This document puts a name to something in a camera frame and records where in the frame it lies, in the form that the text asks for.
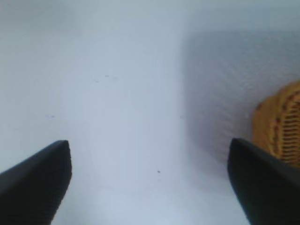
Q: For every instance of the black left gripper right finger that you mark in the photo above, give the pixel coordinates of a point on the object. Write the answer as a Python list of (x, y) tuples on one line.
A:
[(269, 187)]

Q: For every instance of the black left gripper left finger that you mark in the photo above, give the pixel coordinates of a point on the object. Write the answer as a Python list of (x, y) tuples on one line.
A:
[(30, 187)]

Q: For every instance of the brown woven wicker basket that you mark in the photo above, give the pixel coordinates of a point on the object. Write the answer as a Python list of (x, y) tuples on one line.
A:
[(283, 124)]

